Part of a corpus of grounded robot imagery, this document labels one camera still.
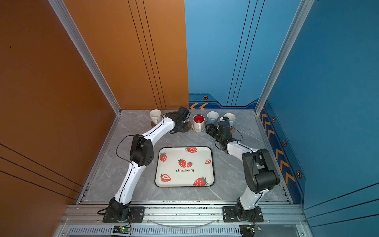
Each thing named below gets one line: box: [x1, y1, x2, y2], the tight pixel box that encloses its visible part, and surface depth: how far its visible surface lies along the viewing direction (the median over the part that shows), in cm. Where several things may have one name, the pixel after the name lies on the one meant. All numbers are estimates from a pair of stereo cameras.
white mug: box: [149, 109, 163, 125], surface depth 107 cm
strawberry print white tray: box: [154, 146, 216, 188], surface depth 91 cm
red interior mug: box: [192, 114, 205, 132], surface depth 105 cm
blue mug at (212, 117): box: [206, 110, 220, 125], surface depth 105 cm
